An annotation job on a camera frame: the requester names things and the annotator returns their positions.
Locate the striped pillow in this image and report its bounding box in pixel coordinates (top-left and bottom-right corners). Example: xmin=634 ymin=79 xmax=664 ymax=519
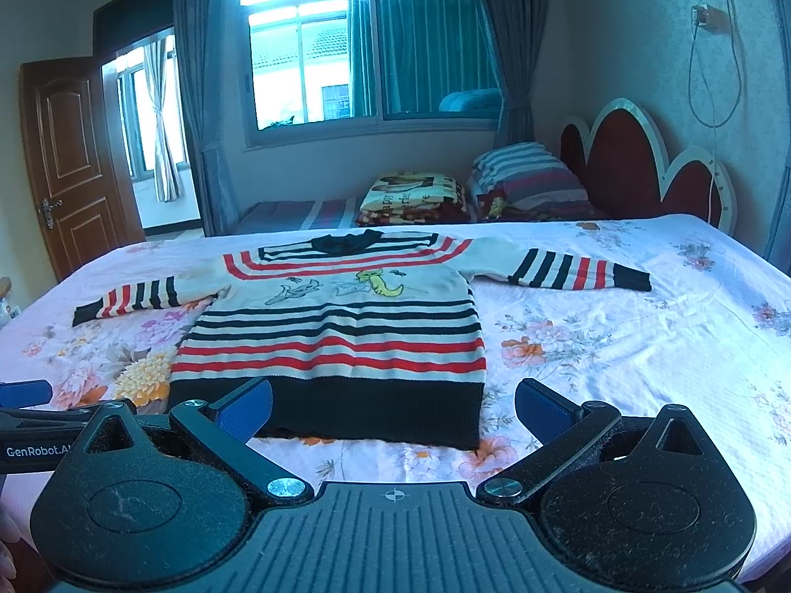
xmin=467 ymin=142 xmax=606 ymax=222

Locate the teal cushion on windowsill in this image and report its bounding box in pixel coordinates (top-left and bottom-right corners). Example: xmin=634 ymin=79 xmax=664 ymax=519
xmin=439 ymin=88 xmax=501 ymax=117

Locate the large window with frame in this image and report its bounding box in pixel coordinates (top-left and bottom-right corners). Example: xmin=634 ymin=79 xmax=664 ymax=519
xmin=239 ymin=0 xmax=499 ymax=146

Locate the hanging white cable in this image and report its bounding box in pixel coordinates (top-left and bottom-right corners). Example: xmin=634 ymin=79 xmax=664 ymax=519
xmin=686 ymin=0 xmax=746 ymax=224

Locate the person's left hand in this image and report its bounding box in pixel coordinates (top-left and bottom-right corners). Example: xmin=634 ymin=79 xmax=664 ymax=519
xmin=0 ymin=506 xmax=21 ymax=593

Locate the striped side bed mattress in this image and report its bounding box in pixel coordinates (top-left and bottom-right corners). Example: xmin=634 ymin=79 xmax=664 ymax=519
xmin=235 ymin=197 xmax=362 ymax=236

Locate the blue curtain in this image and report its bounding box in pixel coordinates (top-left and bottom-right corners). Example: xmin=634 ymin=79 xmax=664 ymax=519
xmin=477 ymin=0 xmax=548 ymax=146
xmin=173 ymin=0 xmax=240 ymax=236

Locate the brown wooden door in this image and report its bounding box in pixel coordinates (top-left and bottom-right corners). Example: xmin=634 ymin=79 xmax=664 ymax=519
xmin=19 ymin=56 xmax=145 ymax=281

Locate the wall socket with charger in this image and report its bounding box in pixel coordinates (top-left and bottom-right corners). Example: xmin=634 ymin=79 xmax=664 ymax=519
xmin=692 ymin=4 xmax=731 ymax=34

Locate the blue curtain right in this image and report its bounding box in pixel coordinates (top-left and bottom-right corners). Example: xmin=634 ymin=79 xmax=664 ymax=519
xmin=477 ymin=0 xmax=548 ymax=146

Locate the folded yellow patterned blanket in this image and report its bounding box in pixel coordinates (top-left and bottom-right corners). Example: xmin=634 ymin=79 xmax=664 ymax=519
xmin=355 ymin=171 xmax=471 ymax=226

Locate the striped knit children's sweater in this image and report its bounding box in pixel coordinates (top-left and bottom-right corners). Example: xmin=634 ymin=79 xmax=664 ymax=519
xmin=74 ymin=230 xmax=652 ymax=450

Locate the blue curtain left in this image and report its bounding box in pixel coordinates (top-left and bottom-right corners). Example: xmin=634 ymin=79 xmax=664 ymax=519
xmin=173 ymin=0 xmax=240 ymax=236

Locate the white floral bed sheet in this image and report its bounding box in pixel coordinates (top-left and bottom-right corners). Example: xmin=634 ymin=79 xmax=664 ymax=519
xmin=1 ymin=214 xmax=790 ymax=580

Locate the red white scalloped headboard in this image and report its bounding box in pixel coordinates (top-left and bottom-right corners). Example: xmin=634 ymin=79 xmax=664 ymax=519
xmin=559 ymin=98 xmax=738 ymax=234

